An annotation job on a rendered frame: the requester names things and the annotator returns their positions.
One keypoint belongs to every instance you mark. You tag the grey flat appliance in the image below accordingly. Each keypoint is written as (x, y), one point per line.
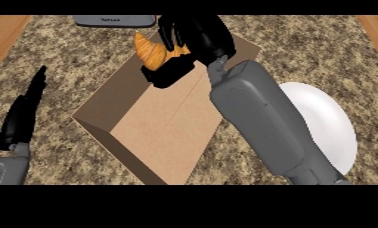
(116, 20)

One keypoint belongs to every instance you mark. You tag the open cardboard box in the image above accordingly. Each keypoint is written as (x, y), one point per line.
(163, 115)

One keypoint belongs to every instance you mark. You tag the golden croissant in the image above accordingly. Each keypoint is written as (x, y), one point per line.
(153, 53)

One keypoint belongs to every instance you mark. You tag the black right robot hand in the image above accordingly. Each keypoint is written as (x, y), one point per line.
(205, 37)

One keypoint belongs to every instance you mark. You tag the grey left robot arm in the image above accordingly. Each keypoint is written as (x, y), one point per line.
(14, 165)

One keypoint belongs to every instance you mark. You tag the white plate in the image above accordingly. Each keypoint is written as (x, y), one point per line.
(326, 125)

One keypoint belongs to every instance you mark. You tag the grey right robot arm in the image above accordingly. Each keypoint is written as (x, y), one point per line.
(267, 122)

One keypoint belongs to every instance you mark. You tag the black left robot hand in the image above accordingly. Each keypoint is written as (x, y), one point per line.
(23, 115)

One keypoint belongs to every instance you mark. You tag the wooden side panel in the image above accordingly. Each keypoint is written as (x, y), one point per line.
(370, 27)
(10, 32)

